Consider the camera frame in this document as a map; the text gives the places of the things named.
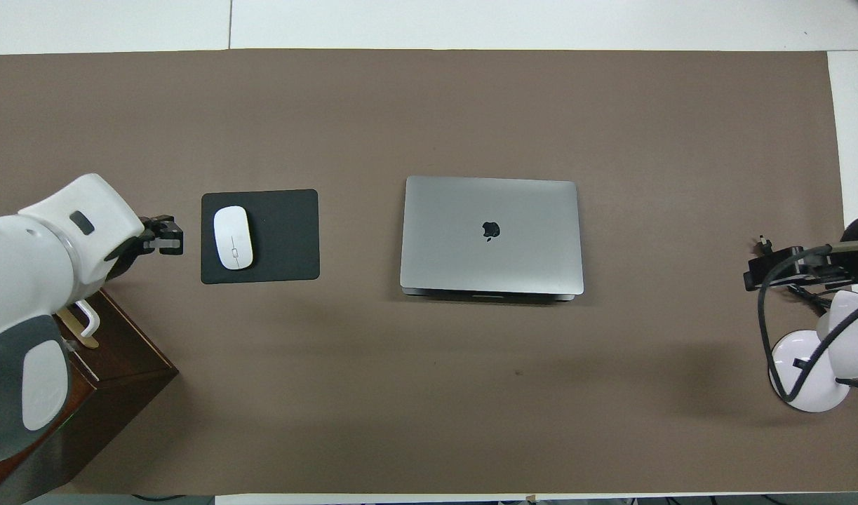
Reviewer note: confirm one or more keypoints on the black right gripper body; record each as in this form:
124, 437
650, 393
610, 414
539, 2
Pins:
786, 270

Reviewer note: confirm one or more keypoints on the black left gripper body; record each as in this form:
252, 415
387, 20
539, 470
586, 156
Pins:
149, 230

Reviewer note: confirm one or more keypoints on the silver grey laptop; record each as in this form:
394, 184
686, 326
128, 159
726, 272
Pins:
492, 259

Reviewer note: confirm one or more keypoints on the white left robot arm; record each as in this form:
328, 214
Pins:
29, 280

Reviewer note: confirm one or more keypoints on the white computer mouse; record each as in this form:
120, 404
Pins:
232, 238

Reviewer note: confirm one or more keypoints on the white desk lamp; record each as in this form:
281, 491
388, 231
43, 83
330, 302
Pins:
832, 330

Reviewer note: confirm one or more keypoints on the black mouse pad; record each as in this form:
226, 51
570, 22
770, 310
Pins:
285, 238

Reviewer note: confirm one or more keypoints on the dark brown wooden box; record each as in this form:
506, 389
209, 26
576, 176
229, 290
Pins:
120, 365

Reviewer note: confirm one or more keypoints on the brown table mat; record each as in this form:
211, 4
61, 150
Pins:
471, 105

